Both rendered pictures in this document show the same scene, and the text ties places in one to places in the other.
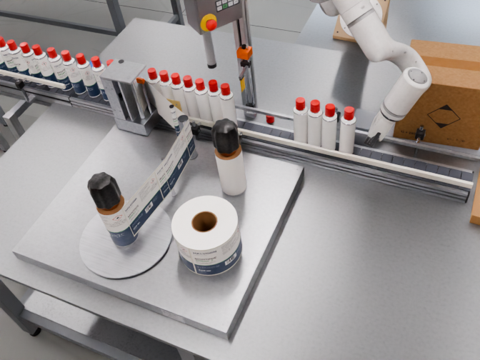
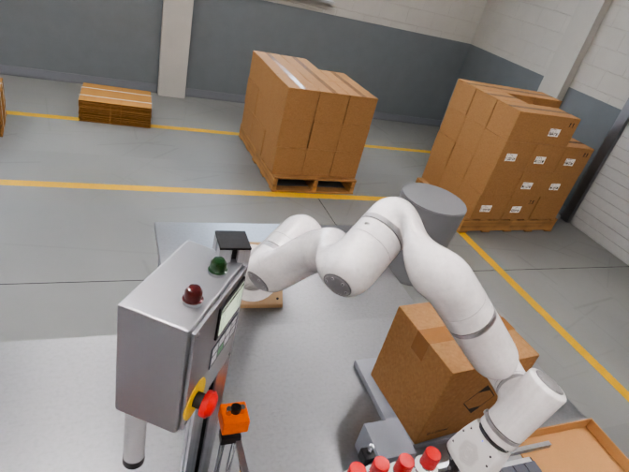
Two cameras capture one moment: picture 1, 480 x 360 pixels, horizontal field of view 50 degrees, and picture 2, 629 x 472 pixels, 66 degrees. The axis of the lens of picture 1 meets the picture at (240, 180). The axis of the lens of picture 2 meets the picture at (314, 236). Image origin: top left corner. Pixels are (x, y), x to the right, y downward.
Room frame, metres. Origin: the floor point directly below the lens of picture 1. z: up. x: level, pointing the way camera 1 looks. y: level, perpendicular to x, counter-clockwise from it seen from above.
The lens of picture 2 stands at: (1.19, 0.34, 1.88)
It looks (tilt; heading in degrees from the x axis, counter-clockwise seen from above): 30 degrees down; 303
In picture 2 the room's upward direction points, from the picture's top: 15 degrees clockwise
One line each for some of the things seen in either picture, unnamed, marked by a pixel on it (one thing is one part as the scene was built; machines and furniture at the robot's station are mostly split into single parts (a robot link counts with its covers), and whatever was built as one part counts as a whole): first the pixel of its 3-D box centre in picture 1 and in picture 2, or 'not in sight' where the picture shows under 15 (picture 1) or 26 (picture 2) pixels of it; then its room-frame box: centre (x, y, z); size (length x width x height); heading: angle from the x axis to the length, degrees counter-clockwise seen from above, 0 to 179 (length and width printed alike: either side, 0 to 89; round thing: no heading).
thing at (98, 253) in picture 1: (126, 237); not in sight; (1.02, 0.40, 0.89); 0.31 x 0.31 x 0.01
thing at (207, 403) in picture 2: (211, 24); (205, 403); (1.50, 0.02, 1.33); 0.04 x 0.03 x 0.04; 115
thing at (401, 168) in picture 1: (314, 148); not in sight; (1.27, -0.28, 0.91); 1.07 x 0.01 x 0.02; 60
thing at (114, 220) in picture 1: (113, 210); not in sight; (1.02, 0.40, 1.04); 0.09 x 0.09 x 0.29
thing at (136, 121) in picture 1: (132, 97); not in sight; (1.58, 0.36, 1.01); 0.14 x 0.13 x 0.26; 60
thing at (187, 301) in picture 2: not in sight; (193, 294); (1.54, 0.02, 1.49); 0.03 x 0.03 x 0.02
